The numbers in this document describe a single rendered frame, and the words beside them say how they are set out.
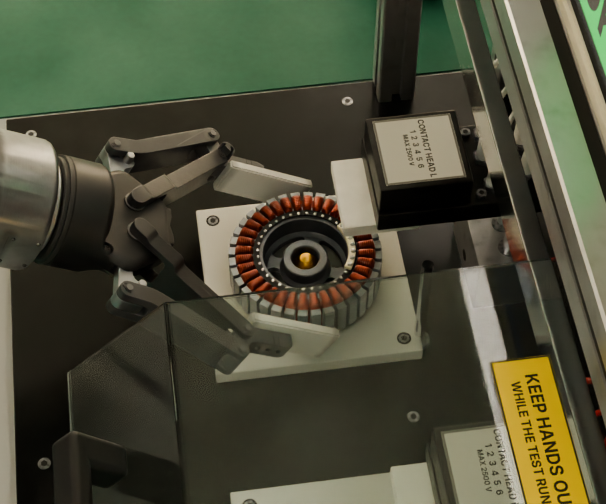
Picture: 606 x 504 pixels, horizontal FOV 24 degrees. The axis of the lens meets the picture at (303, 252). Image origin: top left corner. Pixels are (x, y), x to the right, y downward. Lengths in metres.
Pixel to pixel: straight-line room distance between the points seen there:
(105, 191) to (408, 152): 0.20
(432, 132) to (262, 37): 0.33
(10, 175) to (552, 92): 0.36
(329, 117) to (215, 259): 0.17
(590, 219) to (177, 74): 0.61
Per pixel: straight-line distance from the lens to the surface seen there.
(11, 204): 0.93
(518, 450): 0.70
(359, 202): 1.00
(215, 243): 1.11
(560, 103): 0.76
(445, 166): 0.98
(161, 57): 1.28
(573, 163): 0.74
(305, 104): 1.21
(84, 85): 1.26
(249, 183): 1.09
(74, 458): 0.70
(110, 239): 0.98
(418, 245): 1.12
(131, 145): 1.04
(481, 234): 1.06
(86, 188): 0.96
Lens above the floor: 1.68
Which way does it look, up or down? 55 degrees down
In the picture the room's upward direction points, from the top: straight up
